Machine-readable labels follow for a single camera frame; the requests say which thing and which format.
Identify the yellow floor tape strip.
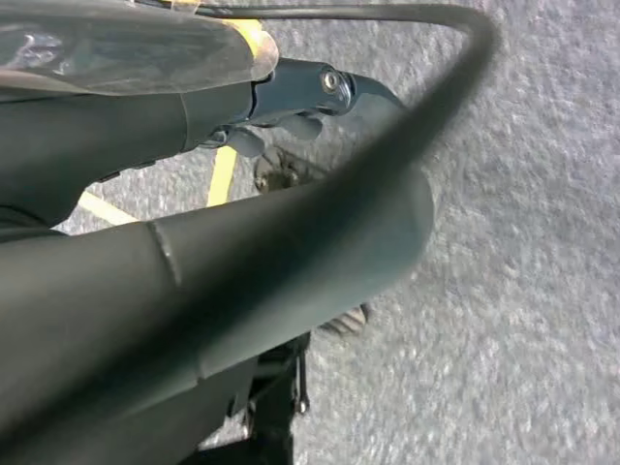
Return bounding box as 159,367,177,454
77,17,265,227

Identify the black robot leg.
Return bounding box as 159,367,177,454
181,332,312,465

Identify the clear plastic wrist cover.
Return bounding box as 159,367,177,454
0,0,281,98

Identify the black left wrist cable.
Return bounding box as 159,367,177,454
0,3,502,444

